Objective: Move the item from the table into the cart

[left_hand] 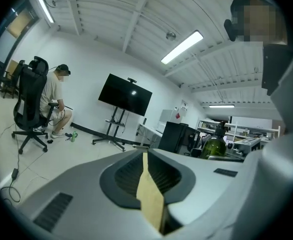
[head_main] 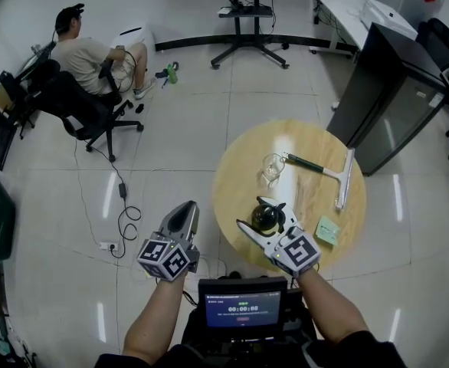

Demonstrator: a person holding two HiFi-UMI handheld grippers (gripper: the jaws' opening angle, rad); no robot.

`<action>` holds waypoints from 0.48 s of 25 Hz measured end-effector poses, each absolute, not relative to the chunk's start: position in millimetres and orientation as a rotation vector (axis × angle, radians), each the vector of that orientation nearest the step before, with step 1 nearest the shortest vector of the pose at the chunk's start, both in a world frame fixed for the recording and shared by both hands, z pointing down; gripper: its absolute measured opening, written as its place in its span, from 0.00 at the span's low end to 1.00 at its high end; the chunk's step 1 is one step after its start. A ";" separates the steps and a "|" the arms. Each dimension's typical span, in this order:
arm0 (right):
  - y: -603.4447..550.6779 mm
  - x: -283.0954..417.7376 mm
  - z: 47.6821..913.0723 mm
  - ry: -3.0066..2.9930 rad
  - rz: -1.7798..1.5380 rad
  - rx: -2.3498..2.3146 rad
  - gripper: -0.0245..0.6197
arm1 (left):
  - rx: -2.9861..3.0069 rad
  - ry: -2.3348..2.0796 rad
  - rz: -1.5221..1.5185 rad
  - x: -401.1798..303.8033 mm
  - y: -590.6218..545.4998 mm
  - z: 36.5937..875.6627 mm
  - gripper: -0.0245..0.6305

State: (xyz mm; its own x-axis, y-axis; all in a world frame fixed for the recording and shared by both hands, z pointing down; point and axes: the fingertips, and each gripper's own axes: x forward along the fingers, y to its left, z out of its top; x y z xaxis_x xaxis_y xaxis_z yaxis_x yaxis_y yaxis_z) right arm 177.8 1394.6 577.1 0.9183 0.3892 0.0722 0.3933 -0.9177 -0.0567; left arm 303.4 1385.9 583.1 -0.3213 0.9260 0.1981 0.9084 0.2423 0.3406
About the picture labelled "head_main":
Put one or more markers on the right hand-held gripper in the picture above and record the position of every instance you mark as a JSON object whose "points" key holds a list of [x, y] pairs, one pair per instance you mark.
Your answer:
{"points": [[297, 251]]}

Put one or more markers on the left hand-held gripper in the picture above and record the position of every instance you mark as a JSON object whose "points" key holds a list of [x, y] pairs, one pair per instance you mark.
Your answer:
{"points": [[159, 255]]}

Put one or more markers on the black round teapot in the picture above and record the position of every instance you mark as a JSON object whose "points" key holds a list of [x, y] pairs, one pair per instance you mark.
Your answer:
{"points": [[264, 217]]}

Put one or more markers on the green sticky note pad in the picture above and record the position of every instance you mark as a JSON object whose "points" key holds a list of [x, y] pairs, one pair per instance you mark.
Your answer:
{"points": [[328, 231]]}

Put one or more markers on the person's right forearm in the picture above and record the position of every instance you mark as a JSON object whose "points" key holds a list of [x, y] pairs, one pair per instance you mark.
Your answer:
{"points": [[331, 305]]}

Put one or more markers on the person's left forearm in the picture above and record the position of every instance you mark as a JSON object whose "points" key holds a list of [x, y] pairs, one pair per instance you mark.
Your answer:
{"points": [[151, 316]]}

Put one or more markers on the round wooden table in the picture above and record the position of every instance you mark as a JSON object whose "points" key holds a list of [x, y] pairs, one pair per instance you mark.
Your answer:
{"points": [[243, 163]]}

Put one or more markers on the black power adapter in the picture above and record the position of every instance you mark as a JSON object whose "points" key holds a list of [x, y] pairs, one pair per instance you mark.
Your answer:
{"points": [[123, 191]]}

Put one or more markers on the white power strip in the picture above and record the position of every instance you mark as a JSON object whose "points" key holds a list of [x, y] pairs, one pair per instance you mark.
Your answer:
{"points": [[108, 245]]}

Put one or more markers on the black chest-mounted screen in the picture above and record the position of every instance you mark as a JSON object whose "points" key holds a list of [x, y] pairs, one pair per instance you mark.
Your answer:
{"points": [[241, 309]]}

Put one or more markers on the black chest rig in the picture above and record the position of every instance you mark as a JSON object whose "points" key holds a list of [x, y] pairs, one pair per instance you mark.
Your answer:
{"points": [[299, 320]]}

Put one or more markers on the small black floor object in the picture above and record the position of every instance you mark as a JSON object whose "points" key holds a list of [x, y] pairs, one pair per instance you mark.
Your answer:
{"points": [[139, 109]]}

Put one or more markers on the green plastic bottle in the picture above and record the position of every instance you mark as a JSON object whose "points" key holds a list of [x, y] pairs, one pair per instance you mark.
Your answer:
{"points": [[171, 74]]}

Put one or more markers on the person's black shirt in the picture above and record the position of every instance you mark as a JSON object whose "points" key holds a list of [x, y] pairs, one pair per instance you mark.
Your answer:
{"points": [[362, 353]]}

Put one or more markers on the black glass-door cabinet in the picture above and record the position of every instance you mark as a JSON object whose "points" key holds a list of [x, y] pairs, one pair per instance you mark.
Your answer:
{"points": [[381, 102]]}

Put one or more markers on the white floor appliance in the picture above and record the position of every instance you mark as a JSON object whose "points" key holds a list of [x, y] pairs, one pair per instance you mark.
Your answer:
{"points": [[132, 35]]}

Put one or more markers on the black television stand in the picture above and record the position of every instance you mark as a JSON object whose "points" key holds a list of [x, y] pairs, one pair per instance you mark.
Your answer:
{"points": [[243, 25]]}

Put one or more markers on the long white desk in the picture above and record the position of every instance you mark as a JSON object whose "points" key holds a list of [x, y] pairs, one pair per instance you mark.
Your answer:
{"points": [[339, 14]]}

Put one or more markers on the white printer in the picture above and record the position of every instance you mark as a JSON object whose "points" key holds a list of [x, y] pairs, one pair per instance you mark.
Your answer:
{"points": [[389, 15]]}

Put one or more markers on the white fridge with red sticker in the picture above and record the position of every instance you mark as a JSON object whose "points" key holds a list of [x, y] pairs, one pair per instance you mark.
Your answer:
{"points": [[416, 2]]}

